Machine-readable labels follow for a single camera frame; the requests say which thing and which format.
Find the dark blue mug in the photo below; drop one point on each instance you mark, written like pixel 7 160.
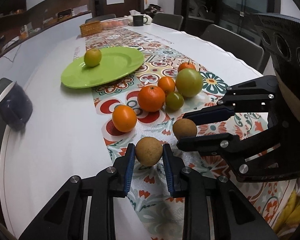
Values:
pixel 15 106

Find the white tissue cloth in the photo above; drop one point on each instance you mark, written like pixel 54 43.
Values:
pixel 134 12

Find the small green tomato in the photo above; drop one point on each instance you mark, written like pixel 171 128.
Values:
pixel 174 101

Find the end grey chair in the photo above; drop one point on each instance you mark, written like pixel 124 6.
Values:
pixel 101 18

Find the fruit basket bowl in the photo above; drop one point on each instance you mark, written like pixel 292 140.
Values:
pixel 115 23

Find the orange with stem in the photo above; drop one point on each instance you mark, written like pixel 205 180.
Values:
pixel 186 65

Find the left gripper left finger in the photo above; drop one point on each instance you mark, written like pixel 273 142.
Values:
pixel 63 215

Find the large orange mandarin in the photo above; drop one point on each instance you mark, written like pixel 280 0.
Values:
pixel 151 98

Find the right near grey chair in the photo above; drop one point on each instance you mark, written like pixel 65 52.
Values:
pixel 242 48

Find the right far grey chair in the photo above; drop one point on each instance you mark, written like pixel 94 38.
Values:
pixel 168 20

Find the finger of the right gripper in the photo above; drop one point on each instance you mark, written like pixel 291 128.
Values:
pixel 216 144
pixel 210 115

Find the wicker basket box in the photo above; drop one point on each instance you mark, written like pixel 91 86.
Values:
pixel 90 28

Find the brown longan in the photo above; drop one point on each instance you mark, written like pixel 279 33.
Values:
pixel 148 151
pixel 184 128

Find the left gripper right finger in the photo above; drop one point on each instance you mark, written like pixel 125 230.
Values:
pixel 214 208

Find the green plate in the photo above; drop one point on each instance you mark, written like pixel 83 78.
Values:
pixel 116 62

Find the black mug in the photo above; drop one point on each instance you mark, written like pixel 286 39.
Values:
pixel 139 20

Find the yellow-green round fruit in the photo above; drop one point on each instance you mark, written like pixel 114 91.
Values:
pixel 92 57

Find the large green fruit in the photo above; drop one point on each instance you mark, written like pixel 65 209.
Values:
pixel 189 82

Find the small orange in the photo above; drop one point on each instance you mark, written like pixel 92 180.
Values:
pixel 167 84
pixel 124 118

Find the patterned table runner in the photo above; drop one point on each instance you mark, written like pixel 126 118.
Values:
pixel 149 212

